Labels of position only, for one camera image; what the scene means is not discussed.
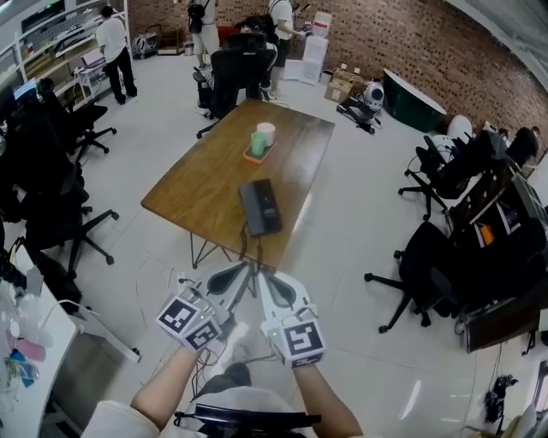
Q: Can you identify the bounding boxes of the blue pouch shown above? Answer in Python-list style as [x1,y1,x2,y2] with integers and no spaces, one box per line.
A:
[8,350,39,388]

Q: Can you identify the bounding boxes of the pink laptop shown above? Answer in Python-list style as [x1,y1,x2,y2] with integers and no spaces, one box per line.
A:
[80,49,107,68]

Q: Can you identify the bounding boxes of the white desk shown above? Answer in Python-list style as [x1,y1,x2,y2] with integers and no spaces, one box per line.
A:
[0,246,142,438]

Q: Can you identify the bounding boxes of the black floor case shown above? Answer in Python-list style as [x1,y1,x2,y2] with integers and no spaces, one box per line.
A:
[337,96,383,134]

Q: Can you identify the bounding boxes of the person's white shoe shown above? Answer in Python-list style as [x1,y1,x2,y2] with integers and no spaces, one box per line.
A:
[216,321,250,373]

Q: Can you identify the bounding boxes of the white wheel-shaped device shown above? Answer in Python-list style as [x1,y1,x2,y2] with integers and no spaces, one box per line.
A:
[131,32,163,60]

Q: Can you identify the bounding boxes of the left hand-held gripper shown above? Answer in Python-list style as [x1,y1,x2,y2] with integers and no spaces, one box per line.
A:
[155,261,259,353]

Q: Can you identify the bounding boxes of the white water dispenser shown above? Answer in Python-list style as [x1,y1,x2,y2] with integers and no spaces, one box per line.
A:
[299,10,334,86]

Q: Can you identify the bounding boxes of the cardboard boxes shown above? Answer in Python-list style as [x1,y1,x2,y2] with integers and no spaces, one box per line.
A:
[323,63,366,103]

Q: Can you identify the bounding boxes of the orange tray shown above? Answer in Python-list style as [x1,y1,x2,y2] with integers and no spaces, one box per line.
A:
[242,140,275,164]

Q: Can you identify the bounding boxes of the wooden crate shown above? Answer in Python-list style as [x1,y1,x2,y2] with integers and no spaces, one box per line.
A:
[157,27,186,56]

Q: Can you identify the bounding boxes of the white shelving rack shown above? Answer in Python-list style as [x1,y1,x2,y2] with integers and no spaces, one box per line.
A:
[0,0,130,108]

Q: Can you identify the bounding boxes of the white dome pet carrier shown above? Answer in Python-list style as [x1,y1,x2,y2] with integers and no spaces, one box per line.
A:
[363,80,385,109]

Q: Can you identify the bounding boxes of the person's right forearm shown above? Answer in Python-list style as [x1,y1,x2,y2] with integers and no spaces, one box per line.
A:
[292,362,365,438]

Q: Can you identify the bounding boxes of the person's white shirt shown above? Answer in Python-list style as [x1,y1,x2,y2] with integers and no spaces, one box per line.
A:
[80,386,356,438]

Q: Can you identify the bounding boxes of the dark cluttered desk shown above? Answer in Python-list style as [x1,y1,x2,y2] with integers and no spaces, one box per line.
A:
[444,162,548,309]

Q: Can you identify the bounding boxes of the wooden table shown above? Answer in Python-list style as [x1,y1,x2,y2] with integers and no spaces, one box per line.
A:
[140,98,336,271]

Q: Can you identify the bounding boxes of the person's dark trouser leg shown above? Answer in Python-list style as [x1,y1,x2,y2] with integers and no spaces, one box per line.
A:
[200,362,252,397]

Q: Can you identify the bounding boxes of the black cable bundle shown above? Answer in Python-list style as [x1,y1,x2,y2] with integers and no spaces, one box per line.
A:
[485,374,520,424]

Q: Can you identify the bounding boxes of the small white table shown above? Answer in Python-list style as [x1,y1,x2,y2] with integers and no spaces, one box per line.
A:
[73,59,110,104]

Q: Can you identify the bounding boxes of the white cup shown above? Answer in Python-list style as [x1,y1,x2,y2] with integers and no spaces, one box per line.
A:
[256,122,277,146]

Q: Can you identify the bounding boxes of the person's black chest harness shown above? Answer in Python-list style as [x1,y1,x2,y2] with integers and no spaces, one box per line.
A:
[174,404,323,438]

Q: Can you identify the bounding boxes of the white power strip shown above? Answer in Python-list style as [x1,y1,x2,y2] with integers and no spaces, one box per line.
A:
[174,270,199,294]

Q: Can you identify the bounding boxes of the black box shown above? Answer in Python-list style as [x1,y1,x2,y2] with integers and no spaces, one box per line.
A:
[237,178,284,239]

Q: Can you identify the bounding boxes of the black office chair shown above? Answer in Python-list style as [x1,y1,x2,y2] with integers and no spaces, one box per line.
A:
[194,32,278,139]
[397,130,506,222]
[363,218,548,334]
[37,78,117,156]
[0,115,121,275]

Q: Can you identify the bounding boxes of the pink bottle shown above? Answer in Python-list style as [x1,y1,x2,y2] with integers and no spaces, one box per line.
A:
[16,340,47,363]

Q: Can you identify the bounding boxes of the person's left forearm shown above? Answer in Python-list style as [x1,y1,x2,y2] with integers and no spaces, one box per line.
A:
[130,345,203,433]

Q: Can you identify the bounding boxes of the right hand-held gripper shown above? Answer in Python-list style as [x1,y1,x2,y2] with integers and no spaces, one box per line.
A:
[258,270,328,370]

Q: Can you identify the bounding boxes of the thin dark cable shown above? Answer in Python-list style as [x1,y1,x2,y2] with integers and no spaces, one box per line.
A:
[237,221,252,263]

